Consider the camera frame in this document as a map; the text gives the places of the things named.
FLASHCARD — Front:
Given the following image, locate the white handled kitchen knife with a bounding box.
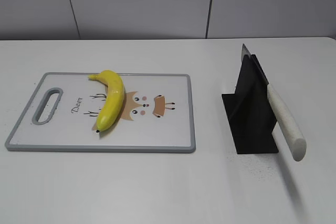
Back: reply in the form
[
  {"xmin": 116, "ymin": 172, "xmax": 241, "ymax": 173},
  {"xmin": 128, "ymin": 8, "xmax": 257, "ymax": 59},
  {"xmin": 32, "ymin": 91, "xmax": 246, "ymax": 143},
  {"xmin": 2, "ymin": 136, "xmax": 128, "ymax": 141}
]
[{"xmin": 241, "ymin": 44, "xmax": 307, "ymax": 162}]

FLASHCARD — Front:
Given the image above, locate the black knife stand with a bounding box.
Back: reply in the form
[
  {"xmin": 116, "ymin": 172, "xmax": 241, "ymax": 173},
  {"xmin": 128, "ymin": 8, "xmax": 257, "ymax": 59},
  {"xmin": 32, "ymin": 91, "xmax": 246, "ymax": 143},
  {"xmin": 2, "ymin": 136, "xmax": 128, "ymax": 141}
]
[{"xmin": 222, "ymin": 55, "xmax": 279, "ymax": 154}]

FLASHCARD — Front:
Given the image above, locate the yellow plastic banana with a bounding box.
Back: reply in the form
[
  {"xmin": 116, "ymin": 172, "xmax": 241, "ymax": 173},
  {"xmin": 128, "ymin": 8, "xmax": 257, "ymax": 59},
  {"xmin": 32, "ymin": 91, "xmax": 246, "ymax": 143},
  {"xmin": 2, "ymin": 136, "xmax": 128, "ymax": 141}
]
[{"xmin": 88, "ymin": 70, "xmax": 125, "ymax": 133}]

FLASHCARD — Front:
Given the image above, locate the white deer cutting board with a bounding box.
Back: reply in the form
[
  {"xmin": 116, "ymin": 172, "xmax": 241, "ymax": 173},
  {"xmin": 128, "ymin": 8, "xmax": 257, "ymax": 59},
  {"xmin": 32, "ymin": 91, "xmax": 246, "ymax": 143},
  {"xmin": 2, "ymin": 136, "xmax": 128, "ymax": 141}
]
[{"xmin": 5, "ymin": 72, "xmax": 196, "ymax": 153}]

